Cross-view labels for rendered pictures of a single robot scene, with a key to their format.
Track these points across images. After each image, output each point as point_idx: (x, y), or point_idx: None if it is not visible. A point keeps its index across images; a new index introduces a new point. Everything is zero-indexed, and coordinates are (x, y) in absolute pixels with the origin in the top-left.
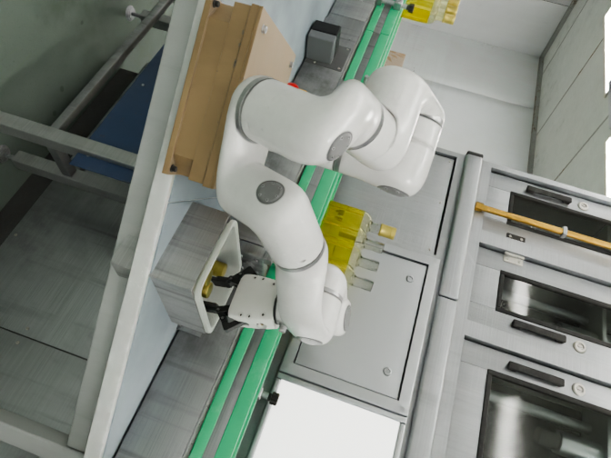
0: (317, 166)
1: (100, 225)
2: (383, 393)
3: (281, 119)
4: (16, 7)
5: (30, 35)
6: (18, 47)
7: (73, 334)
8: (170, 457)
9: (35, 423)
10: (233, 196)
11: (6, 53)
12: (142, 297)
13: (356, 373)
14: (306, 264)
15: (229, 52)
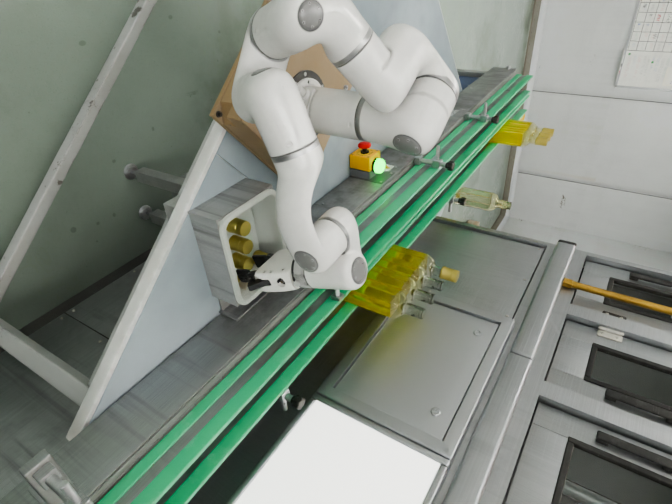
0: (381, 206)
1: None
2: (426, 431)
3: (270, 4)
4: (182, 110)
5: (188, 132)
6: (177, 138)
7: None
8: (169, 406)
9: (73, 368)
10: (238, 85)
11: (167, 138)
12: (177, 229)
13: (399, 408)
14: (294, 151)
15: None
